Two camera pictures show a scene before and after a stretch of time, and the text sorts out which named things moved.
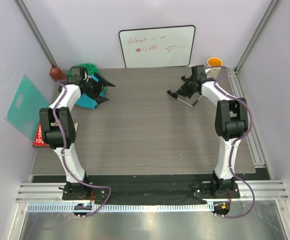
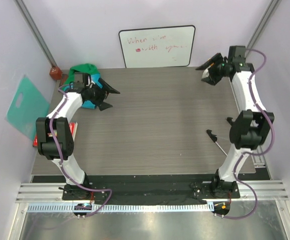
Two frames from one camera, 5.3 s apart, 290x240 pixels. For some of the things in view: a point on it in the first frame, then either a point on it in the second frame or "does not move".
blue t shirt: x=85 y=101 does not move
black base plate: x=122 y=190 does not move
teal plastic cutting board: x=26 y=117 does not move
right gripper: x=183 y=90 -> x=212 y=79
